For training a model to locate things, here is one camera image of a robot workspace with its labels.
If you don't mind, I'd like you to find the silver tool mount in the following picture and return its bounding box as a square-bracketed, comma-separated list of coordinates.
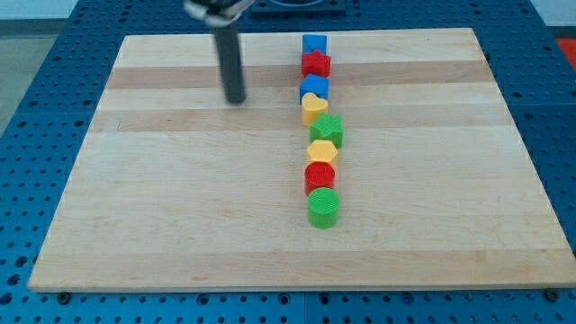
[183, 0, 254, 27]

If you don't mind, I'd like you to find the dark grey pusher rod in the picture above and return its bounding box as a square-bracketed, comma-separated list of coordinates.
[213, 22, 247, 104]

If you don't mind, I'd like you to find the red star block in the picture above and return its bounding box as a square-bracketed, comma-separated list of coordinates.
[301, 49, 331, 77]

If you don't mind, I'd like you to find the green star block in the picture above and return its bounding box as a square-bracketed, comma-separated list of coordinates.
[310, 113, 345, 149]

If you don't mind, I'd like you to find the blue cube block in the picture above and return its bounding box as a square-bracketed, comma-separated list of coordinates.
[301, 33, 328, 54]

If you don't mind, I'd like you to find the blue pentagon block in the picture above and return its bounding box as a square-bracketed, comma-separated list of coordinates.
[299, 74, 330, 102]

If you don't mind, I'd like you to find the yellow heart block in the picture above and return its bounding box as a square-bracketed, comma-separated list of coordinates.
[301, 93, 329, 126]

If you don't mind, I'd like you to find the yellow hexagon block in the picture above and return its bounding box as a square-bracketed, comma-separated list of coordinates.
[306, 139, 338, 169]

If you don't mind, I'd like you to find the wooden board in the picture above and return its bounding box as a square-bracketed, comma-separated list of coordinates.
[28, 28, 575, 293]

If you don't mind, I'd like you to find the red cylinder block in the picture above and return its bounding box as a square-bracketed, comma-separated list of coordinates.
[304, 162, 336, 195]

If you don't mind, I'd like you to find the green cylinder block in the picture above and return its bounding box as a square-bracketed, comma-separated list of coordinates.
[308, 187, 340, 229]

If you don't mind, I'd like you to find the red object at edge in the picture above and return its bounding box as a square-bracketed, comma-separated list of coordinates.
[555, 38, 576, 69]

